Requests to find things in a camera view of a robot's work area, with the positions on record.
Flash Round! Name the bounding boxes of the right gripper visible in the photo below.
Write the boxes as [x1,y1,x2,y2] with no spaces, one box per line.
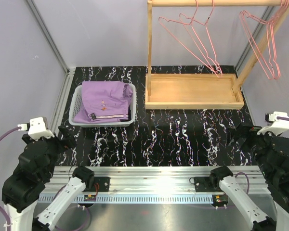
[226,121,281,179]

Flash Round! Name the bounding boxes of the purple garment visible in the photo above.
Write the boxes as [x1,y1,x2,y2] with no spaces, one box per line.
[73,81,133,124]

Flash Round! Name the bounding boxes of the pink hanger with purple garment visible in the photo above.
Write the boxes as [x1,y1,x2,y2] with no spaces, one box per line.
[179,0,223,77]

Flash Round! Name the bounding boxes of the pink wire hanger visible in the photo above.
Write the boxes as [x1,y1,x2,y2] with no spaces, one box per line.
[158,0,219,73]

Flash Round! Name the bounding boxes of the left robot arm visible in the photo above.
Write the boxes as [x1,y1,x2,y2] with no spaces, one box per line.
[2,126,95,231]

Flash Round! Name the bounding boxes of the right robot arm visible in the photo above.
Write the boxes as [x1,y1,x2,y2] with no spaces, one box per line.
[209,124,289,231]

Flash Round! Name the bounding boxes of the white plastic basket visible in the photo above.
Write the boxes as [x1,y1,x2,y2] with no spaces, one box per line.
[68,83,137,128]

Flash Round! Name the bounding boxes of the black marbled mat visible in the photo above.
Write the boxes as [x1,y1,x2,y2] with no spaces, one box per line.
[57,66,253,167]

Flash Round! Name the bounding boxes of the wooden clothes rack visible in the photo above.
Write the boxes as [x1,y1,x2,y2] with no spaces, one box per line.
[145,0,289,110]

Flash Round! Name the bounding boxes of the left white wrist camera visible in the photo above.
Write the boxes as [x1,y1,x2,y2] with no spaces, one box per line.
[17,117,55,141]

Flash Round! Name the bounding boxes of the aluminium rail base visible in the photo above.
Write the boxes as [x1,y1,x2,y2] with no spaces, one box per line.
[38,166,269,204]

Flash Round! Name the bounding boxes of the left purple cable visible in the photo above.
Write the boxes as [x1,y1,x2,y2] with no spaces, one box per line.
[0,127,22,228]

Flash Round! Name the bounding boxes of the empty pink wire hangers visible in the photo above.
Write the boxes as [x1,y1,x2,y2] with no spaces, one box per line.
[238,0,289,80]

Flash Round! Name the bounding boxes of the aluminium corner post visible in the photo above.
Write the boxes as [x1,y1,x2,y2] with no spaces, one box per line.
[25,0,69,75]

